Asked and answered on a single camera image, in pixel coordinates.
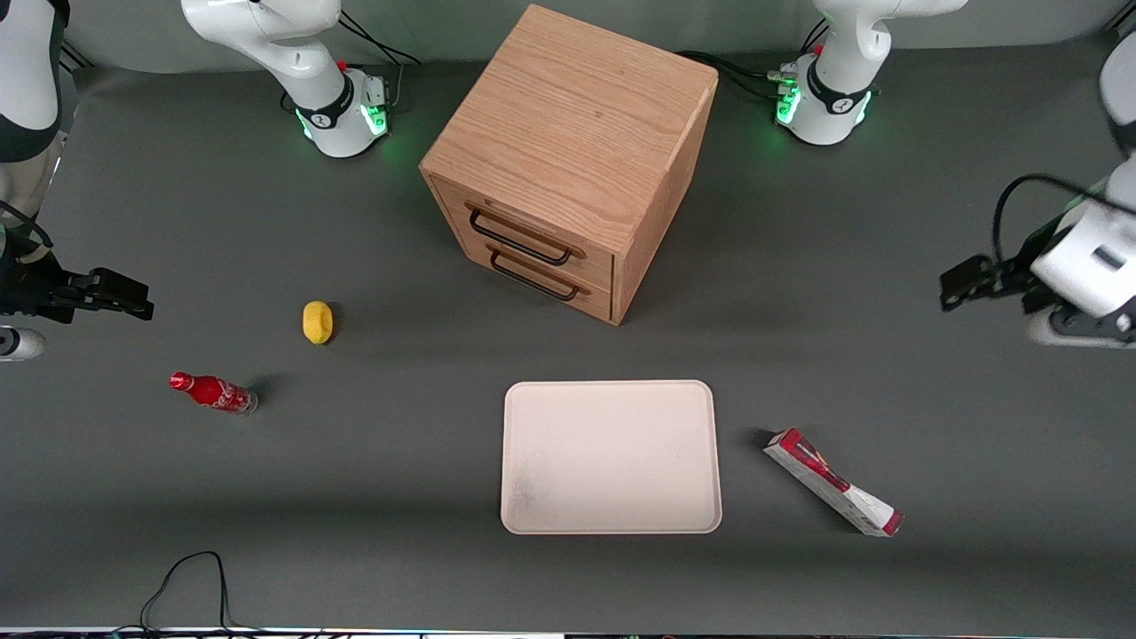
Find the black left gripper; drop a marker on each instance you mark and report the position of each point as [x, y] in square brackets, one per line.
[1014, 269]

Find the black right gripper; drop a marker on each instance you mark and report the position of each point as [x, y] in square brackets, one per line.
[27, 288]

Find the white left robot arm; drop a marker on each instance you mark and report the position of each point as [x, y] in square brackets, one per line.
[834, 80]

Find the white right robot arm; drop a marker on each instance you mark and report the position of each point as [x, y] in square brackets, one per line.
[302, 53]

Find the cream plastic tray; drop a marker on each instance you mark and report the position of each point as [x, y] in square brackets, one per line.
[612, 457]

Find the red cola bottle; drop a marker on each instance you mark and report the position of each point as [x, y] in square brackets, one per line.
[213, 391]

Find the yellow lemon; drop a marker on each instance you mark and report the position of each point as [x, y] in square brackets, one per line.
[318, 322]

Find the wooden drawer front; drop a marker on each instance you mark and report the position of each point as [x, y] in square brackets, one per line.
[596, 259]
[596, 302]

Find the wooden drawer cabinet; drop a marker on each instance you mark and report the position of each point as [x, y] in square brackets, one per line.
[577, 106]

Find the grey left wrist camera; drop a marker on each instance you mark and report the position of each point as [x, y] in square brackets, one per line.
[1065, 330]

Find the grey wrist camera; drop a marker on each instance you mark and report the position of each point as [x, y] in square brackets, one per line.
[1065, 330]
[18, 343]

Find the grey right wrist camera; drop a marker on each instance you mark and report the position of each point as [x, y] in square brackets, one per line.
[18, 343]

